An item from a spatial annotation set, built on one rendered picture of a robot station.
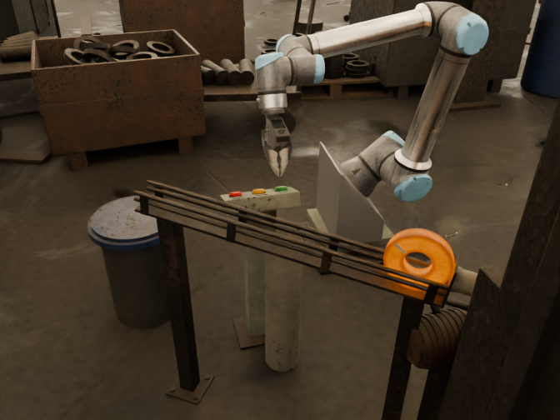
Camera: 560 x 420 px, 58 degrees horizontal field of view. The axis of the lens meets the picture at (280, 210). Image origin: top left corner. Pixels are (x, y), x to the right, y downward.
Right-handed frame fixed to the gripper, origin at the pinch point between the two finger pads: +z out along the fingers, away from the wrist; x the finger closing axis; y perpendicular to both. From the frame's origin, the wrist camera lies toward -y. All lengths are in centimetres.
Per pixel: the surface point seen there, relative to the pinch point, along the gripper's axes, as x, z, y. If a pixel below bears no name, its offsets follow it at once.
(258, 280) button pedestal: 8.6, 37.6, 7.9
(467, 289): -25, 21, -64
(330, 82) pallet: -107, -34, 242
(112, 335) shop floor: 62, 58, 31
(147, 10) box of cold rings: 29, -104, 298
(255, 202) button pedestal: 9.8, 7.6, -5.5
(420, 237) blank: -15, 9, -60
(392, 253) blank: -11, 13, -55
